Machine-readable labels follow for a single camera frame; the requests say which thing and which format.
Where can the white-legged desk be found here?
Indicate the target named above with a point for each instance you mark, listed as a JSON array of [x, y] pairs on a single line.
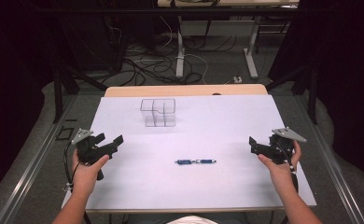
[[226, 3]]

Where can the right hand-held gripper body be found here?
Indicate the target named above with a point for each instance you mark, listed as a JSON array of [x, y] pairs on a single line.
[[281, 146]]

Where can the blue pen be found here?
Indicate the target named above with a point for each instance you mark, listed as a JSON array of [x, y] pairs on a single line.
[[195, 161]]

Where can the person's left hand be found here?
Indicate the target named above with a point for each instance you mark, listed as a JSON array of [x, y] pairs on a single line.
[[88, 174]]

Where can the aluminium floor rail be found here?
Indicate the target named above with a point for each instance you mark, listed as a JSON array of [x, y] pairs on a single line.
[[24, 174], [332, 174]]

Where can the person's right hand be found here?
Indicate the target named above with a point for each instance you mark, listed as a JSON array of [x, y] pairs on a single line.
[[279, 170]]

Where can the person's white shirt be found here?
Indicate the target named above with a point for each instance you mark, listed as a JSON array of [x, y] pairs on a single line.
[[192, 220]]

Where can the clear plastic organizer box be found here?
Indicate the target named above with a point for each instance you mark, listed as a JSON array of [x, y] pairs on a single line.
[[158, 112]]

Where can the black metal stand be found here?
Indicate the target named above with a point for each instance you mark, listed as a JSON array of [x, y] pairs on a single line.
[[311, 93], [58, 93]]

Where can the white power plug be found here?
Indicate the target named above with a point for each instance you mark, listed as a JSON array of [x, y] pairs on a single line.
[[237, 79]]

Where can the dark curtain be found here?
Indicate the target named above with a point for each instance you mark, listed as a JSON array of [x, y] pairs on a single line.
[[348, 77], [12, 77]]

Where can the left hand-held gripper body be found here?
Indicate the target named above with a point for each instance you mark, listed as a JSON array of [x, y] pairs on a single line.
[[88, 149]]

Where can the black square floor frame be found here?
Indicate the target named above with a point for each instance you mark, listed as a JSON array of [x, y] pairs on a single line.
[[65, 133]]

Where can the white table mat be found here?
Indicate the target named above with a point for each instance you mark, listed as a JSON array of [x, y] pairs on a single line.
[[189, 180]]

